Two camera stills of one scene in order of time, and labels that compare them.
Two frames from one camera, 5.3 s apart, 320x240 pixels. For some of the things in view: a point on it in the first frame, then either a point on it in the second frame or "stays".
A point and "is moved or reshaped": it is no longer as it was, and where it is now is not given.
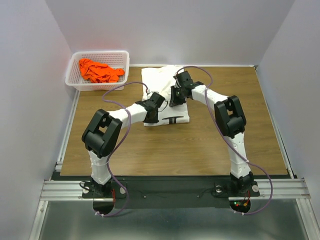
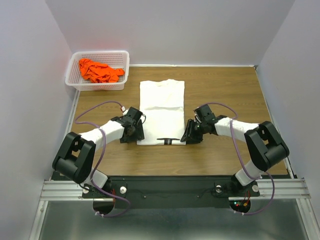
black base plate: (168, 192) stays
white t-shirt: (160, 79) is moved or reshaped
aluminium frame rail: (58, 191) stays
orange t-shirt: (99, 72) stays
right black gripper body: (177, 97) -> (197, 130)
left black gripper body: (155, 120) -> (137, 134)
